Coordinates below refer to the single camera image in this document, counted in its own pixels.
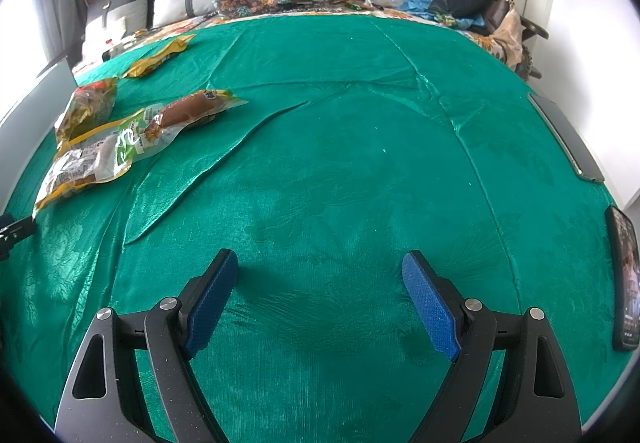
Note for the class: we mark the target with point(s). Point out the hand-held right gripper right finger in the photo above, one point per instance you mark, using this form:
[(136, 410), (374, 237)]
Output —
[(435, 313)]

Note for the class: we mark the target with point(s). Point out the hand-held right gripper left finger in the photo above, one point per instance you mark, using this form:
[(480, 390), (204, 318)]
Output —
[(212, 303)]

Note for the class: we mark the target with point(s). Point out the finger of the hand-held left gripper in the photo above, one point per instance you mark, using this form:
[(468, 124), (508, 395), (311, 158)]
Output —
[(15, 229)]

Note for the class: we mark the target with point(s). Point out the white cardboard box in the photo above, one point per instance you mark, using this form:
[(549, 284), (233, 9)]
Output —
[(35, 93)]

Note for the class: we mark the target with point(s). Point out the orange white snack packet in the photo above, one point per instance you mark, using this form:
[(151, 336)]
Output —
[(70, 173)]

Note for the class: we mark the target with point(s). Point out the yellow red snack packet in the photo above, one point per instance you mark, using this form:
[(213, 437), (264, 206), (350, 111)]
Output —
[(87, 105)]

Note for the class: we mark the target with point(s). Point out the black smartphone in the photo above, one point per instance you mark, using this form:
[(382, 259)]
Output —
[(625, 278)]

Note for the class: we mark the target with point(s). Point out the long brown sausage packet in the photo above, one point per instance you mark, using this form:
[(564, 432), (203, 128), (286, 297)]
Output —
[(195, 105)]

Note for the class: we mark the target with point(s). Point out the grey tablet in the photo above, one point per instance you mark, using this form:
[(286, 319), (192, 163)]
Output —
[(567, 140)]

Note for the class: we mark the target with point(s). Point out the long yellow snack packet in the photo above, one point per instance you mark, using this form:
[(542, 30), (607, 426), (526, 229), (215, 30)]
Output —
[(160, 55)]

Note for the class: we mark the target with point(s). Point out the colourful floral bed sheet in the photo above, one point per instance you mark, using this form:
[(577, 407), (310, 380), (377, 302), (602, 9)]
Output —
[(190, 25)]

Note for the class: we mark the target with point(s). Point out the dark wooden chair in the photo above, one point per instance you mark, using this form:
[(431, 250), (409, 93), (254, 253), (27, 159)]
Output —
[(532, 30)]

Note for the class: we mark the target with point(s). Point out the blue cloth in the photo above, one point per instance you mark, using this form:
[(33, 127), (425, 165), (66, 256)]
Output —
[(420, 3)]

